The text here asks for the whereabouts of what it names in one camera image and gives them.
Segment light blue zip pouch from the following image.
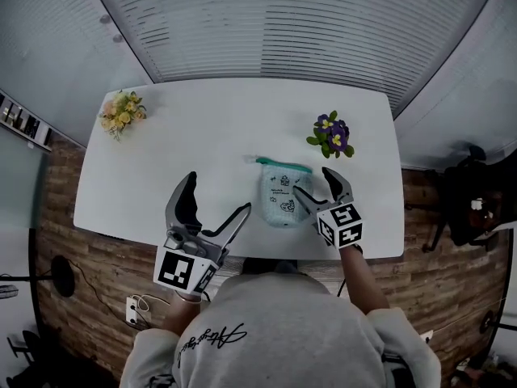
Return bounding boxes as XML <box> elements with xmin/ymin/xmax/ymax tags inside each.
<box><xmin>242</xmin><ymin>154</ymin><xmax>314</xmax><ymax>230</ymax></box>

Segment person's grey sweatshirt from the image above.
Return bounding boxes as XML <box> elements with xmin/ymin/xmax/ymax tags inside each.
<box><xmin>119</xmin><ymin>271</ymin><xmax>441</xmax><ymax>388</ymax></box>

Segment brown plush toy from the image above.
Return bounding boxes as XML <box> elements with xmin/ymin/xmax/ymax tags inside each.
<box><xmin>470</xmin><ymin>198</ymin><xmax>496</xmax><ymax>228</ymax></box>

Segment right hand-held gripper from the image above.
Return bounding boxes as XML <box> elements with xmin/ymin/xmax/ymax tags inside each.
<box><xmin>291</xmin><ymin>167</ymin><xmax>364</xmax><ymax>251</ymax></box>

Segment black floor fan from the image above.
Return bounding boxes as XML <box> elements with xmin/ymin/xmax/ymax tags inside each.
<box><xmin>0</xmin><ymin>255</ymin><xmax>77</xmax><ymax>301</ymax></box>

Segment person's left forearm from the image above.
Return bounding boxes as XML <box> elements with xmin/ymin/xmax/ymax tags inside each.
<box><xmin>161</xmin><ymin>291</ymin><xmax>203</xmax><ymax>335</ymax></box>

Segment white shelf unit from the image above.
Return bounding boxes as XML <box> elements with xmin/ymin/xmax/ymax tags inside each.
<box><xmin>0</xmin><ymin>91</ymin><xmax>53</xmax><ymax>153</ymax></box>

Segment yellow flower bouquet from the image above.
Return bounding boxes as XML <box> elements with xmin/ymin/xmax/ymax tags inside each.
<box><xmin>99</xmin><ymin>90</ymin><xmax>147</xmax><ymax>143</ymax></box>

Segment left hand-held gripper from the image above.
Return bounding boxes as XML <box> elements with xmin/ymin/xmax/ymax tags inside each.
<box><xmin>153</xmin><ymin>171</ymin><xmax>252</xmax><ymax>297</ymax></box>

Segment person's right forearm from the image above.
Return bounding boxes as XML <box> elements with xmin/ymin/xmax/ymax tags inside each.
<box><xmin>338</xmin><ymin>244</ymin><xmax>391</xmax><ymax>315</ymax></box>

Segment black office chair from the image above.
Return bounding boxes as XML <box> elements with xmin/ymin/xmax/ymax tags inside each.
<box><xmin>422</xmin><ymin>143</ymin><xmax>517</xmax><ymax>254</ymax></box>

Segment purple flower pot plant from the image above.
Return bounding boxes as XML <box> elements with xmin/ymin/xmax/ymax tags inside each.
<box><xmin>305</xmin><ymin>110</ymin><xmax>355</xmax><ymax>160</ymax></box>

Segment person's legs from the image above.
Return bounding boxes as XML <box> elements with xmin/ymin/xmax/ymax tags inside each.
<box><xmin>242</xmin><ymin>259</ymin><xmax>300</xmax><ymax>276</ymax></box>

